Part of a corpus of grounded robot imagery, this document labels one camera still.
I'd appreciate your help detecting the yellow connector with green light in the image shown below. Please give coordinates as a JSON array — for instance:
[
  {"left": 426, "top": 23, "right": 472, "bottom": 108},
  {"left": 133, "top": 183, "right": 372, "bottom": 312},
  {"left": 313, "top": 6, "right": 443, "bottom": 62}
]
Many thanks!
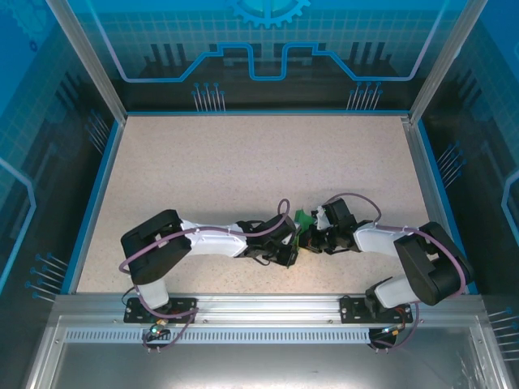
[
  {"left": 148, "top": 318, "right": 169, "bottom": 338},
  {"left": 379, "top": 323, "right": 406, "bottom": 338}
]

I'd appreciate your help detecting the aluminium frame post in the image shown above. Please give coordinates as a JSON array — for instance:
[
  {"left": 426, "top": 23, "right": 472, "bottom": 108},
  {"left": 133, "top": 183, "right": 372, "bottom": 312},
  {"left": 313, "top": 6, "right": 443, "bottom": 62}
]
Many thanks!
[
  {"left": 44, "top": 0, "right": 130, "bottom": 125},
  {"left": 407, "top": 0, "right": 487, "bottom": 125}
]

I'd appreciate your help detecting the aluminium side rail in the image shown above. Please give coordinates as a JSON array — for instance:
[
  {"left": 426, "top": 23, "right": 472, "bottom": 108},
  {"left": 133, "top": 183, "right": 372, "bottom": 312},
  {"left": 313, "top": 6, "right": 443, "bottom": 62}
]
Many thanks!
[{"left": 403, "top": 116, "right": 465, "bottom": 293}]

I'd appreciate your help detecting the green cloth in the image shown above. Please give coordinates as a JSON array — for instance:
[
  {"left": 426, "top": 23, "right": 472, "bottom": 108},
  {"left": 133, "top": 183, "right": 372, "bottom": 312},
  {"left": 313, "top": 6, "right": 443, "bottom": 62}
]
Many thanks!
[{"left": 286, "top": 208, "right": 316, "bottom": 269}]

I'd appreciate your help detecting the aluminium mounting rail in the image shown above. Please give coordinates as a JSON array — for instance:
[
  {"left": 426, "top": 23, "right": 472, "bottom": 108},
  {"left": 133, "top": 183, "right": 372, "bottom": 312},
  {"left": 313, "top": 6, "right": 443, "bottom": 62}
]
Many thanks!
[{"left": 54, "top": 294, "right": 486, "bottom": 325}]

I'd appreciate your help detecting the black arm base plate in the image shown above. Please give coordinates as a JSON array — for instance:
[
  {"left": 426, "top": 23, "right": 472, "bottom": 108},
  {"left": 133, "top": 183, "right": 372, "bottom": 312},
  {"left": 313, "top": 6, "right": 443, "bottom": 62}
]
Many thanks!
[
  {"left": 123, "top": 297, "right": 199, "bottom": 324},
  {"left": 339, "top": 295, "right": 410, "bottom": 324}
]

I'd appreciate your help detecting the slotted aluminium cable duct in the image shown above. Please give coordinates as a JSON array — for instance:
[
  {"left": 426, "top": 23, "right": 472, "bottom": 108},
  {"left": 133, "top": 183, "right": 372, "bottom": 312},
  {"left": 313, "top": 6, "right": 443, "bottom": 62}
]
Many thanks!
[{"left": 64, "top": 328, "right": 390, "bottom": 344}]

